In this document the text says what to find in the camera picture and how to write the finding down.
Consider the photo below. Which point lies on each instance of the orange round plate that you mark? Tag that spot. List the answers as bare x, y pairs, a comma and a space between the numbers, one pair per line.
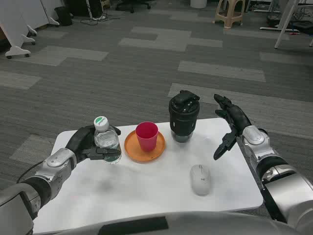
132, 151

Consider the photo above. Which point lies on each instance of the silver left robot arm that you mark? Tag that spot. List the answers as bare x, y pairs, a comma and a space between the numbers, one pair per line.
56, 161

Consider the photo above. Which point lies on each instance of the white computer mouse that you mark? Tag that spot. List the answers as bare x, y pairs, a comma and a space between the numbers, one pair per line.
200, 181

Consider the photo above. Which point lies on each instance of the clear plastic water bottle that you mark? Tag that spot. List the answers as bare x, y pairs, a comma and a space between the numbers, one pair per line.
105, 139

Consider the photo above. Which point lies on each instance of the white round bin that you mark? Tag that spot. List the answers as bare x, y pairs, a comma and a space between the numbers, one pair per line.
198, 3

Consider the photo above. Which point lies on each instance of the black cabinet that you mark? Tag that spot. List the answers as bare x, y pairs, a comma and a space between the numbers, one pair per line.
78, 6

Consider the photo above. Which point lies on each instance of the black travel mug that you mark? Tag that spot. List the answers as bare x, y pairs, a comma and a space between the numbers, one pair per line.
182, 120

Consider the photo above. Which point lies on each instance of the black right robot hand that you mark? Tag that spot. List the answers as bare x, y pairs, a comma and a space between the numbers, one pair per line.
238, 115

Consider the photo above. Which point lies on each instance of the white desk foot bar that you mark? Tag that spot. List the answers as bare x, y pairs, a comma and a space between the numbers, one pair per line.
271, 28

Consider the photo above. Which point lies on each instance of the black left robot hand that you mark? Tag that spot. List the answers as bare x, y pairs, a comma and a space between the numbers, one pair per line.
79, 142

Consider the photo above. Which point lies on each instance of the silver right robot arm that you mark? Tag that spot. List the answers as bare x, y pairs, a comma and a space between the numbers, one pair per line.
254, 137

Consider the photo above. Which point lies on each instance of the red plastic cup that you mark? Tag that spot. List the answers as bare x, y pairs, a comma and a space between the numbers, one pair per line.
146, 142

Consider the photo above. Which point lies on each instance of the beige plastic stool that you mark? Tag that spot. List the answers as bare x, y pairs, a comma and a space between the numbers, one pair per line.
230, 17

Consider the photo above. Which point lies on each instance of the black office chair base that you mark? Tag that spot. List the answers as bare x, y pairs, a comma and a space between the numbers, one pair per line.
133, 5

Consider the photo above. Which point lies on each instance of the white slanted desk leg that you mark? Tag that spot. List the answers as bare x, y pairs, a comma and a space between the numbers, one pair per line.
286, 24

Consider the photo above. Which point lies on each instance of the white wheeled partition panel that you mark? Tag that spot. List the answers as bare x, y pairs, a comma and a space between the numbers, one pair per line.
46, 9
12, 22

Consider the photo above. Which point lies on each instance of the black trash bin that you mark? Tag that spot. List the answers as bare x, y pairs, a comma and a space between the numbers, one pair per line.
63, 16

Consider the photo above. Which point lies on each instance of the silver robot chest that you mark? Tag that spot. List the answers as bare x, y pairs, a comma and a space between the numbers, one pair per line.
195, 225

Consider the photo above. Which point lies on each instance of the brown cardboard box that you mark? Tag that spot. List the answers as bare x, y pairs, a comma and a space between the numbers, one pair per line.
2, 35

